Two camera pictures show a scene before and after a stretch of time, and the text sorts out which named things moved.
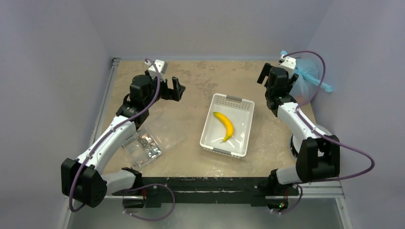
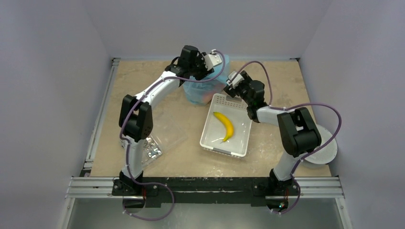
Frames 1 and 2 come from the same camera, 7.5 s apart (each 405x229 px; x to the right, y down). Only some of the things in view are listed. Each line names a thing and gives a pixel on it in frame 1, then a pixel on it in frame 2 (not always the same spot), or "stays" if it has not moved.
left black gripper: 172,94 -> 200,59
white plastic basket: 240,112 stays
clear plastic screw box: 153,139 stays
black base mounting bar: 233,191 stays
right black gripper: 270,75 -> 232,89
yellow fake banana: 229,126 stays
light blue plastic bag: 307,82 -> 201,93
